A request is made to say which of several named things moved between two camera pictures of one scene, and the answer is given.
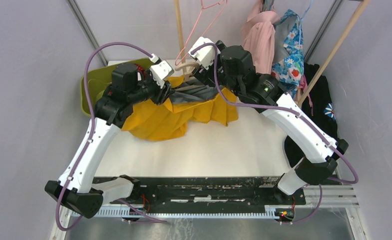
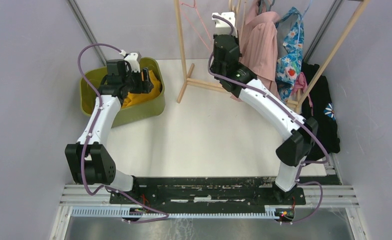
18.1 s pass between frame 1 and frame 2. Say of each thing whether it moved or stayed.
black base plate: stayed
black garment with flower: stayed
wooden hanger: moved
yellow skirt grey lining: moved
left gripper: moved
